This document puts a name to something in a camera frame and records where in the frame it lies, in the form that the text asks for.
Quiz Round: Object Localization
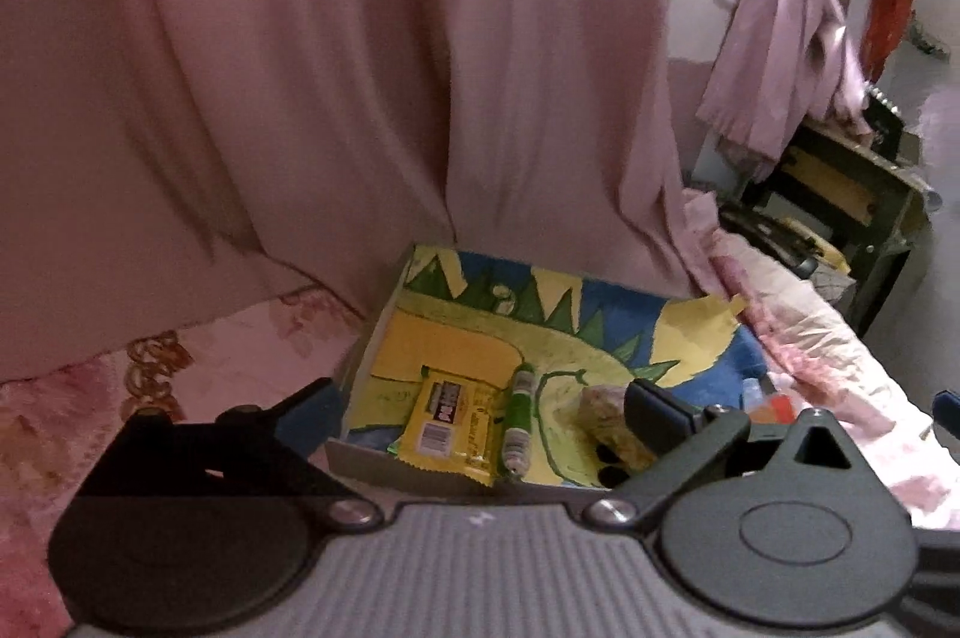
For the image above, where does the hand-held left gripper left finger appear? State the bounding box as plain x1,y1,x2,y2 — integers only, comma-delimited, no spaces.
75,377,385,531

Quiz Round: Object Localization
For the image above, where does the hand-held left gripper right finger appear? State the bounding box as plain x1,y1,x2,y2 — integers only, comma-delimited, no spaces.
583,379,875,531

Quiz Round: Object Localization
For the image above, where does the orange fruit jelly packet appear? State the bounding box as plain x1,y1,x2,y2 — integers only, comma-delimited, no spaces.
742,378,796,426

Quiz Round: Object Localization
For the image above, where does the green sausage stick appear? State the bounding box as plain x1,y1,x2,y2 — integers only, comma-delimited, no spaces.
501,363,538,478

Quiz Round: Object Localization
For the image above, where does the yellow snack bar packet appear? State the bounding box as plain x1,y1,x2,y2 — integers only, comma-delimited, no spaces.
387,366,502,487

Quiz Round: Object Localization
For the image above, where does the grey box with painted lining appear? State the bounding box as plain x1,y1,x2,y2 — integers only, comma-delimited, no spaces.
324,243,797,505

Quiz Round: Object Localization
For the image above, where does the yellow bag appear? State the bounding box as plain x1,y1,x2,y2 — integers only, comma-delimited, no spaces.
780,218,853,273

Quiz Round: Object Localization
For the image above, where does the black bag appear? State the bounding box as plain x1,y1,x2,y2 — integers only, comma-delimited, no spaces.
716,203,818,273

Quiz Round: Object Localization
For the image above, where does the dark wooden desk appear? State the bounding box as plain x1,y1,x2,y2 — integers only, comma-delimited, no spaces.
739,116,935,339

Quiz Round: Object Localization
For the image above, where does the black box on desk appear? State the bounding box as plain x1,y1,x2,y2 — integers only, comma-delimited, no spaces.
862,86,905,159

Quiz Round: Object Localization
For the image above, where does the pink curtain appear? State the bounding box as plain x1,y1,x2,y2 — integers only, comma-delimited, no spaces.
0,0,722,385

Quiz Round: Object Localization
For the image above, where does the lilac hanging curtain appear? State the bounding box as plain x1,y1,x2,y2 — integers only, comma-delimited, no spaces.
694,0,869,183

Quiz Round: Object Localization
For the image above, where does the red hanging decoration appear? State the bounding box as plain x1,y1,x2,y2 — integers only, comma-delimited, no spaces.
859,0,920,84

